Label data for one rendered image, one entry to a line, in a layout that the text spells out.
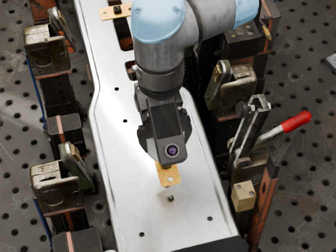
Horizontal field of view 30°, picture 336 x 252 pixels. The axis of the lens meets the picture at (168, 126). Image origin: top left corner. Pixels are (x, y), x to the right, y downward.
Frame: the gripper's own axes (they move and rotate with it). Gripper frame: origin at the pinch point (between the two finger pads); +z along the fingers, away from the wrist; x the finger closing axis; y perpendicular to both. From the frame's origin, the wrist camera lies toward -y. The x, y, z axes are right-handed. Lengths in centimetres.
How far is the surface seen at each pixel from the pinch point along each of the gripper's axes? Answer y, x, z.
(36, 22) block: 78, 20, 33
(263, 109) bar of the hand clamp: -2.3, -16.4, -11.9
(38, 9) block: 78, 19, 28
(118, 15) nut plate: 45.7, 0.1, 6.1
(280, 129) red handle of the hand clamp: -0.5, -21.3, -2.2
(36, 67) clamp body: 38.5, 20.6, 10.4
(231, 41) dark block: 21.5, -18.9, -3.8
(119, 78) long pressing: 27.9, 3.5, 7.6
